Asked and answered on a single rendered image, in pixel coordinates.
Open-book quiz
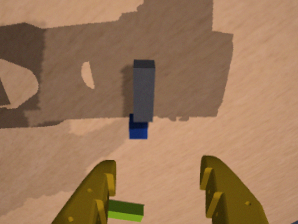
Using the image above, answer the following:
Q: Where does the lime green rod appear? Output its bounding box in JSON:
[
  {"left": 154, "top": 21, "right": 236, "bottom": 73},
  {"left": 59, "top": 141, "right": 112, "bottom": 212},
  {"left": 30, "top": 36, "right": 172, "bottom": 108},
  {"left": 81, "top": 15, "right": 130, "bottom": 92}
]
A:
[{"left": 108, "top": 200, "right": 144, "bottom": 222}]

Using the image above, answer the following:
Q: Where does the dark blue cube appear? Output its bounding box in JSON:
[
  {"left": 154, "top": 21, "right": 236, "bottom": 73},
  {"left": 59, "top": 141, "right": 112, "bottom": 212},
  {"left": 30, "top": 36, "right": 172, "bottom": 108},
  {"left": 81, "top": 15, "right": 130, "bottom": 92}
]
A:
[{"left": 129, "top": 114, "right": 148, "bottom": 139}]

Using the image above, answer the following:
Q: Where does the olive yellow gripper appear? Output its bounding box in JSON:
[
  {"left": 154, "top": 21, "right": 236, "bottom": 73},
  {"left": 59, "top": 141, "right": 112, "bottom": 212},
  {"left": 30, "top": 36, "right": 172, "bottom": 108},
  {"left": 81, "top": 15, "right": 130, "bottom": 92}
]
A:
[{"left": 51, "top": 155, "right": 269, "bottom": 224}]

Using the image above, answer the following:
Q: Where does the grey rectangular block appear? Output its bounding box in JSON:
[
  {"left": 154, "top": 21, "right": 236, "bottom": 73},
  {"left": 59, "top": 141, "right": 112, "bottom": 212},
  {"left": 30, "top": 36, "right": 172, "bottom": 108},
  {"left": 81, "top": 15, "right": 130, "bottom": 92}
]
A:
[{"left": 133, "top": 60, "right": 156, "bottom": 122}]

